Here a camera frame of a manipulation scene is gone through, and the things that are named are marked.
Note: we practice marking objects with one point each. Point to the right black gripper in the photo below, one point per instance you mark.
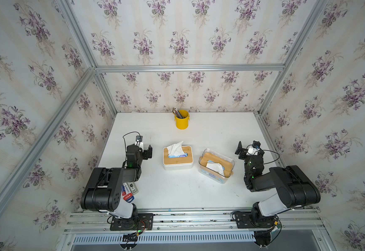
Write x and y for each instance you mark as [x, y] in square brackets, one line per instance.
[239, 149]

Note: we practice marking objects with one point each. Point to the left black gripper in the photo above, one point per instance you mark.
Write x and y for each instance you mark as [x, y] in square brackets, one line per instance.
[144, 156]

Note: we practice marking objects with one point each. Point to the clear plastic tissue box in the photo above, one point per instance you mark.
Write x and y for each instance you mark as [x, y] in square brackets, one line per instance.
[216, 166]

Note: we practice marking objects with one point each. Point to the white box with bamboo lid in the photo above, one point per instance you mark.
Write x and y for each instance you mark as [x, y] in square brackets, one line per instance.
[178, 163]

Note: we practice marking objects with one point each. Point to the bamboo tissue box lid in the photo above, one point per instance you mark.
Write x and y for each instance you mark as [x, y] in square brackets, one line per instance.
[227, 163]

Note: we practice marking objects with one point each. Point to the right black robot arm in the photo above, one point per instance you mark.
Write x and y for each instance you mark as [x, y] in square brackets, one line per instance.
[294, 188]

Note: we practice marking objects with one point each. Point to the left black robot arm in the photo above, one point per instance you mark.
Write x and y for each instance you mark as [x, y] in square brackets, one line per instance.
[103, 192]

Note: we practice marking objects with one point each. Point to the yellow metal pen bucket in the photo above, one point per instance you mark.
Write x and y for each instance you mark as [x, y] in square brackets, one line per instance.
[182, 124]

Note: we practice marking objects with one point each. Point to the colored pencils bundle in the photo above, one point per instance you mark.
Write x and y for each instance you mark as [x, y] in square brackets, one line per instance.
[177, 114]

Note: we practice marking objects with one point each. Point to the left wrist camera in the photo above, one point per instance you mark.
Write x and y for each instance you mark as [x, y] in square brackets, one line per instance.
[139, 142]

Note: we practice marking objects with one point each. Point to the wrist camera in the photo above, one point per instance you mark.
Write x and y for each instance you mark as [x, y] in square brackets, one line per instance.
[139, 142]
[254, 148]

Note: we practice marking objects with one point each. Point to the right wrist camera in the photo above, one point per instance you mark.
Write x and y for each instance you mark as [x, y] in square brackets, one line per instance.
[254, 148]

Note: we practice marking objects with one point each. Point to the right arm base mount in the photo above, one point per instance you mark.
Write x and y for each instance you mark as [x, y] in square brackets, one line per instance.
[265, 228]

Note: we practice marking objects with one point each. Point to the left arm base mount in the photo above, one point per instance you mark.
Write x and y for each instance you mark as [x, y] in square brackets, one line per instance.
[137, 225]

